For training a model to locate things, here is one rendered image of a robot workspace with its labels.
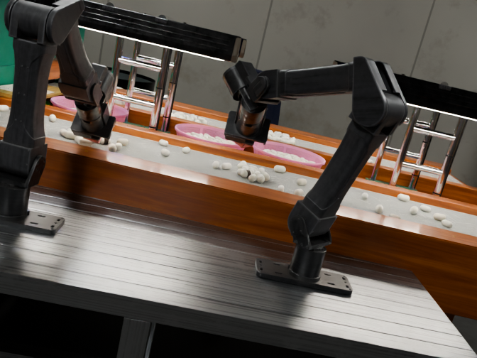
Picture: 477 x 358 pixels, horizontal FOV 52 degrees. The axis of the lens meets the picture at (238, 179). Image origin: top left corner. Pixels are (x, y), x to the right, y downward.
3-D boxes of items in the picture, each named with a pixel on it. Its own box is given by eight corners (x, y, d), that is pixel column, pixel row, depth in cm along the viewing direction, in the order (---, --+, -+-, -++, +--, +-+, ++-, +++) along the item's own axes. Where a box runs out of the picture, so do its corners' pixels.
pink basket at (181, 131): (253, 175, 171) (259, 148, 168) (178, 165, 161) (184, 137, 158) (230, 153, 195) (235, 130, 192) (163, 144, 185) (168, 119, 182)
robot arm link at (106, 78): (89, 77, 128) (77, 45, 117) (120, 84, 127) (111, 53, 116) (70, 113, 123) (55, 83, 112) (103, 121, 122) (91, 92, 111)
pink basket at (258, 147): (322, 195, 166) (330, 169, 163) (245, 177, 165) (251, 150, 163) (314, 175, 191) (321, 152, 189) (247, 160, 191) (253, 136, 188)
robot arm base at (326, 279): (262, 226, 103) (265, 240, 96) (355, 246, 104) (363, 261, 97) (254, 261, 105) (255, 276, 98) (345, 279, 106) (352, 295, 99)
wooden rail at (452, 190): (476, 218, 193) (486, 192, 190) (21, 112, 190) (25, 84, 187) (470, 214, 198) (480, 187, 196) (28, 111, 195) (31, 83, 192)
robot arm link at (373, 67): (250, 69, 103) (386, 52, 83) (277, 74, 110) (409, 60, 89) (249, 128, 104) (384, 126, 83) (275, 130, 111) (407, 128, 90)
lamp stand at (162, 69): (143, 168, 149) (170, 16, 137) (78, 153, 149) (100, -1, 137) (155, 155, 167) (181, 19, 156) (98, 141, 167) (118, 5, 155)
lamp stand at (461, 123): (453, 240, 151) (507, 96, 139) (390, 225, 150) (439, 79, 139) (433, 219, 169) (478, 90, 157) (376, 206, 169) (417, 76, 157)
